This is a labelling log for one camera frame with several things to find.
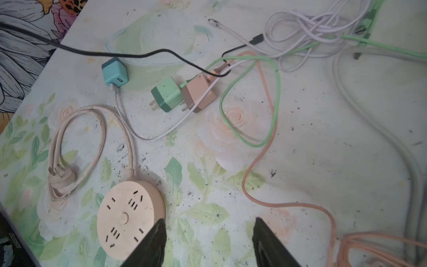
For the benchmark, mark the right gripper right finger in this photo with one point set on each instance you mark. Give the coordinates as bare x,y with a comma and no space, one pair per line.
269,250

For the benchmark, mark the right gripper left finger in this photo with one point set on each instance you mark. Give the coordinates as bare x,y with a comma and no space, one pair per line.
150,252

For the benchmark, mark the round pink power socket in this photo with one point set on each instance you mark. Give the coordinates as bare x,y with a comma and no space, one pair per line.
126,215

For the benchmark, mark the teal charger with white cable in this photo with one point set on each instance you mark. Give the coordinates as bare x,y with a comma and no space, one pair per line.
114,71

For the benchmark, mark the green charger adapter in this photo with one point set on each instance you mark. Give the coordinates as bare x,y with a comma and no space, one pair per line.
167,95

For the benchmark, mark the pink charger adapter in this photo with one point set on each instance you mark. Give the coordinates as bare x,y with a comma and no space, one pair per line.
194,90

